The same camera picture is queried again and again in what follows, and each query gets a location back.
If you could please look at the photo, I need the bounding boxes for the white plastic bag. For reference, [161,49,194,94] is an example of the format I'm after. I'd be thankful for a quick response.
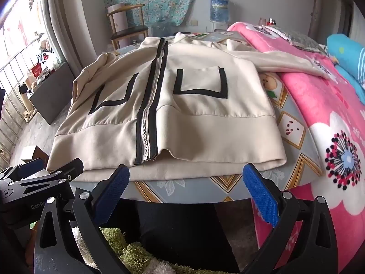
[37,33,62,72]

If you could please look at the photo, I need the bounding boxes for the white water dispenser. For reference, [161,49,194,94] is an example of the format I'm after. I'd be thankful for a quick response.
[212,21,231,33]

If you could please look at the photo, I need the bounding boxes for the blue water bottle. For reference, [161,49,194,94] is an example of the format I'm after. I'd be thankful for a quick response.
[209,0,231,23]

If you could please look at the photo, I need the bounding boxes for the white box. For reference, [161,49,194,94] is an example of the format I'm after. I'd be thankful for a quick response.
[107,3,129,30]

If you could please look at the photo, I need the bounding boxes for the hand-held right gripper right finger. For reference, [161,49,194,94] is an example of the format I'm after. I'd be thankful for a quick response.
[242,163,338,274]

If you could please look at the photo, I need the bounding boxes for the dark door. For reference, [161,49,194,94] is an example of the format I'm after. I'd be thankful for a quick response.
[338,0,355,36]

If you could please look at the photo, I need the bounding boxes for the grey patterned cushion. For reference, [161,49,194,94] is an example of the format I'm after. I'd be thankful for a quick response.
[274,26,328,55]

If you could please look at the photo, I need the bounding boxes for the pink floral blanket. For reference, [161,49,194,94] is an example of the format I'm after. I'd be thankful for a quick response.
[227,21,365,274]

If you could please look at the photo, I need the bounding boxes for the metal window railing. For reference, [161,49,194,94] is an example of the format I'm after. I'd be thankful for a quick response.
[0,36,43,160]

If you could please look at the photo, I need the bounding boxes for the person's black pants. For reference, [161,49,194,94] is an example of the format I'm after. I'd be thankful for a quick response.
[114,197,257,274]

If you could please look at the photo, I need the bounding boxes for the dark grey cabinet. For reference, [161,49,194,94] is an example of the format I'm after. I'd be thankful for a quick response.
[29,61,79,124]

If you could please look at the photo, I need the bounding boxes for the grey curtain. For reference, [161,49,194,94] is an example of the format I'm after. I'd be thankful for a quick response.
[47,0,83,77]

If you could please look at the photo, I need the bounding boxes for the green fluffy robe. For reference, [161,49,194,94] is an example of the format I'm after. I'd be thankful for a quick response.
[71,227,200,274]

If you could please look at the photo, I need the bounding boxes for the beige zip jacket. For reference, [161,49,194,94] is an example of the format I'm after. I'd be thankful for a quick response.
[46,32,337,182]

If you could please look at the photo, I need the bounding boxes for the patterned tablecloth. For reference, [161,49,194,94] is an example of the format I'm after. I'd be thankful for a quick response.
[70,31,324,204]

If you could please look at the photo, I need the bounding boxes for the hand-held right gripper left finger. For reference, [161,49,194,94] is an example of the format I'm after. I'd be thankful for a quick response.
[34,164,132,274]

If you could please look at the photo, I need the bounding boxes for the blue pillow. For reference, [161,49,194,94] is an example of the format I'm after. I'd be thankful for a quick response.
[326,34,365,105]

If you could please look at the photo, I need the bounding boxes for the wooden chair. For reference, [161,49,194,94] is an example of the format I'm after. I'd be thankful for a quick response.
[107,4,149,50]

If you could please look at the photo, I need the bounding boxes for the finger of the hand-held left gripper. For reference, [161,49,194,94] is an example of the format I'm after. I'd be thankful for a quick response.
[0,159,46,181]
[0,158,84,203]

